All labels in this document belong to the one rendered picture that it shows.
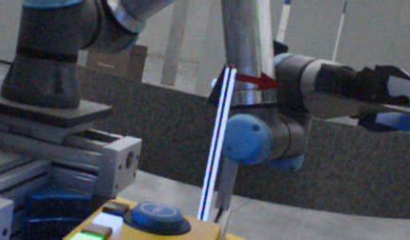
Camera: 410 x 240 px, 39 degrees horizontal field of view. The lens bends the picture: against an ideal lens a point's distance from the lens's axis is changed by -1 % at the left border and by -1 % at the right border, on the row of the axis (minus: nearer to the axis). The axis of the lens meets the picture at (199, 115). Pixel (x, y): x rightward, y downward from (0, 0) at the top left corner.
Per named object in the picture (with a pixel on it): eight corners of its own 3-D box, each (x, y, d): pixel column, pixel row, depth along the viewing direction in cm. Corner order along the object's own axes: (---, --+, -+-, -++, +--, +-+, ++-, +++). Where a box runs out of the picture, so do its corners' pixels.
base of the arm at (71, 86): (-16, 94, 105) (-10, 41, 104) (25, 90, 120) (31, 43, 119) (58, 111, 103) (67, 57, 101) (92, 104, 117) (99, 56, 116)
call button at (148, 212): (174, 242, 43) (178, 220, 43) (123, 230, 44) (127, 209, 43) (184, 226, 47) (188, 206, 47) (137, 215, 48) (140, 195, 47)
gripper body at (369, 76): (425, 84, 82) (366, 70, 92) (384, 70, 77) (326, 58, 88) (409, 135, 82) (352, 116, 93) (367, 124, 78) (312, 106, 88)
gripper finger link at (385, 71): (423, 70, 75) (374, 65, 82) (416, 68, 74) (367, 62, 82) (414, 106, 75) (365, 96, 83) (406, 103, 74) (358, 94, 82)
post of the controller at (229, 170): (227, 211, 123) (245, 122, 120) (214, 209, 124) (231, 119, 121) (229, 208, 126) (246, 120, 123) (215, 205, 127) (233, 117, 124)
